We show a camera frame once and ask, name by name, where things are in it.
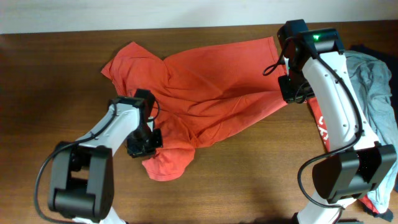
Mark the orange red t-shirt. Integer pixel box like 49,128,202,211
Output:
101,37,285,181

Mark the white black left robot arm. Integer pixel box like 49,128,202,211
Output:
47,89,163,223

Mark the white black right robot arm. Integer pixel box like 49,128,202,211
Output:
277,19,397,223

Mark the red printed t-shirt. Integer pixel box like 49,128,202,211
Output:
307,98,330,152

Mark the grey t-shirt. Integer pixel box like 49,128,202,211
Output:
345,50,397,213

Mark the dark navy garment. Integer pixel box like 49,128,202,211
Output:
349,44,397,114

